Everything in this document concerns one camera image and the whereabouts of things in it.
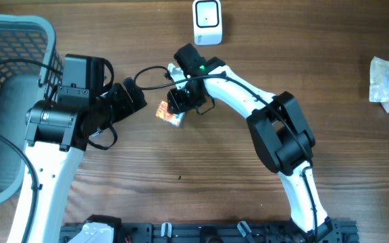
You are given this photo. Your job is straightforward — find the black camera cable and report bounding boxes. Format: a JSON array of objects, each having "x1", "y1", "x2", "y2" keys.
[{"x1": 132, "y1": 65, "x2": 319, "y2": 237}]

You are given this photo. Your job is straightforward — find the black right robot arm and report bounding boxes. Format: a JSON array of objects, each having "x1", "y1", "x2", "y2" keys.
[{"x1": 167, "y1": 44, "x2": 330, "y2": 242}]

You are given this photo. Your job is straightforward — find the white barcode scanner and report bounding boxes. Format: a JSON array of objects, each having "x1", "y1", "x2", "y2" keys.
[{"x1": 192, "y1": 0, "x2": 223, "y2": 46}]

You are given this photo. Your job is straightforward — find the orange packaged item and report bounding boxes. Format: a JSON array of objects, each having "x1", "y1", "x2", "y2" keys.
[{"x1": 155, "y1": 101, "x2": 185, "y2": 127}]

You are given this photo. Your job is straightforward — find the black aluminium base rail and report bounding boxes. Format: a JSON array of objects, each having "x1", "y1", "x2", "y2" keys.
[{"x1": 58, "y1": 221, "x2": 360, "y2": 243}]

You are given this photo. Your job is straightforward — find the grey plastic mesh basket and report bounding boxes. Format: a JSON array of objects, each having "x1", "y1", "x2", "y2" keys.
[{"x1": 0, "y1": 14, "x2": 63, "y2": 203}]

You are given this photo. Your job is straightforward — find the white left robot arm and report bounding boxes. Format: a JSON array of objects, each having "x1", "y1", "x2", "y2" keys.
[{"x1": 7, "y1": 54, "x2": 147, "y2": 242}]

